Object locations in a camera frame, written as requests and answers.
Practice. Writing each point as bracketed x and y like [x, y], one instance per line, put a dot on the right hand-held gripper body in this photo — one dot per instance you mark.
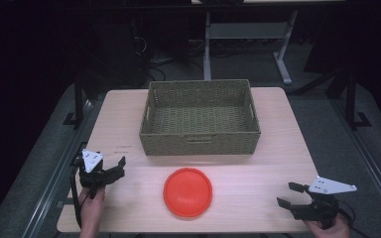
[320, 208]

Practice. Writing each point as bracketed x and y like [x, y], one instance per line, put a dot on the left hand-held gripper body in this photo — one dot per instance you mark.
[92, 177]

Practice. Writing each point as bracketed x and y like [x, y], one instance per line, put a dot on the person's right hand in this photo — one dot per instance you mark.
[334, 231]

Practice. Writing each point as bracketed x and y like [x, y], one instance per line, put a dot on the person's left hand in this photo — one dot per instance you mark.
[92, 206]

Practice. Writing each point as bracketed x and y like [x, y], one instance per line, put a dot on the orange round plate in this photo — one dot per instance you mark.
[188, 192]

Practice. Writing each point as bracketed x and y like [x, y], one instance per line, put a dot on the black metal stand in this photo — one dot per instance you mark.
[78, 99]
[351, 99]

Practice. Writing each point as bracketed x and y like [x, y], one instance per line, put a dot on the green woven basket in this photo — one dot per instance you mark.
[198, 122]

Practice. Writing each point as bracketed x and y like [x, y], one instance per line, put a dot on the aluminium rail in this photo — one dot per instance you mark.
[370, 165]
[56, 172]

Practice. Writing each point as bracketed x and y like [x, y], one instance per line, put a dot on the grey metal table frame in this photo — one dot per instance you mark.
[244, 31]

